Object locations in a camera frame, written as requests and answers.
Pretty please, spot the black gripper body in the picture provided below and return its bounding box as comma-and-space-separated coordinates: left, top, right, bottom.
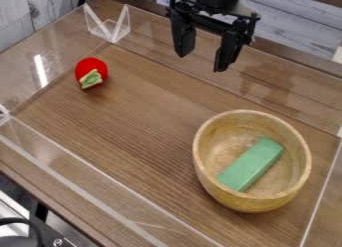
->
169, 0, 261, 44

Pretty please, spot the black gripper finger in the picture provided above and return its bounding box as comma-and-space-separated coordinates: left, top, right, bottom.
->
214, 31, 243, 72
171, 10, 197, 58

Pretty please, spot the red plush tomato toy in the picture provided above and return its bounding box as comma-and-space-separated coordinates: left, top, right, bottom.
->
75, 57, 108, 90

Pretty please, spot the wooden bowl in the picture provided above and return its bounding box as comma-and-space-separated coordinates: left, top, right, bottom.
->
193, 110, 313, 213

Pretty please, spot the green rectangular block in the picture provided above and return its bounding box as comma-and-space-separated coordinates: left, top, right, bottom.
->
217, 137, 285, 192

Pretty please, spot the clear acrylic corner bracket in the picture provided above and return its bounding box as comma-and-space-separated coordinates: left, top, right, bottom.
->
83, 4, 131, 44

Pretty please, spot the clear acrylic tray wall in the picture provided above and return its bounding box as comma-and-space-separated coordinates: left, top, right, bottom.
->
0, 6, 342, 247

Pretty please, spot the black metal table bracket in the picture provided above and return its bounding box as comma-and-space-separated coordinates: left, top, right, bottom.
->
30, 202, 76, 247

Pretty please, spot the black cable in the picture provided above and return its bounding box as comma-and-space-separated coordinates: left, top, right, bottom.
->
0, 217, 44, 247

